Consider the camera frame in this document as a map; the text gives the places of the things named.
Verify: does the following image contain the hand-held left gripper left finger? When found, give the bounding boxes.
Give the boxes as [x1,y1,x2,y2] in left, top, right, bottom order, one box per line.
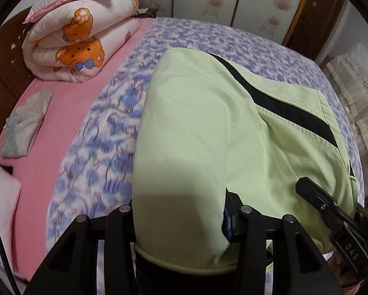
[24,201,138,295]

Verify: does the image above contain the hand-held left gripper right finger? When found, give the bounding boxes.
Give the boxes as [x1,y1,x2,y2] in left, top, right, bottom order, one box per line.
[222,191,341,295]

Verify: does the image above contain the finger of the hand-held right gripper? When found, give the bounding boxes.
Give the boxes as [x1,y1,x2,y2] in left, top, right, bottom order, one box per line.
[295,177,361,238]

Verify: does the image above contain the green and black hooded jacket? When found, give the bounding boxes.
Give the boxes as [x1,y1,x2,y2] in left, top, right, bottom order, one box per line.
[131,47,358,295]

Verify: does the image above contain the person's right hand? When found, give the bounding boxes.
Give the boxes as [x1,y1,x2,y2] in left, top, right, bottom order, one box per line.
[327,249,366,295]

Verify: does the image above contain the purple floral blanket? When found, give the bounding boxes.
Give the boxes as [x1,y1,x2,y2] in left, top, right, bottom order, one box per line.
[46,17,366,295]

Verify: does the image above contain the lace covered furniture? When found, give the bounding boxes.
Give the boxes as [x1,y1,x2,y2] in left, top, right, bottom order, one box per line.
[321,41,368,203]

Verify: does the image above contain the pink bed sheet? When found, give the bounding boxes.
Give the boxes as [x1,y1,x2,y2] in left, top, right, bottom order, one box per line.
[0,17,155,280]

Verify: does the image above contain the grey patterned cloth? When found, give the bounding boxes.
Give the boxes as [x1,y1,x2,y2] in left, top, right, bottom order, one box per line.
[1,89,53,159]

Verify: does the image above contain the brown wooden door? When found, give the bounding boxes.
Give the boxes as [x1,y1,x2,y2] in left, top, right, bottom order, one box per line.
[282,0,347,62]

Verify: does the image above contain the wooden headboard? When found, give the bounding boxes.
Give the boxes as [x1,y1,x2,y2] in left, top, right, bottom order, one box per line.
[0,6,34,154]

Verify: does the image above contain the folded bear print quilt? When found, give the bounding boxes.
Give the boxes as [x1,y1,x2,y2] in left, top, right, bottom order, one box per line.
[22,0,141,83]

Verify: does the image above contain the floral wardrobe sliding doors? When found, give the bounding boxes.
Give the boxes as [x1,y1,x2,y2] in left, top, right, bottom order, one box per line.
[116,0,315,46]

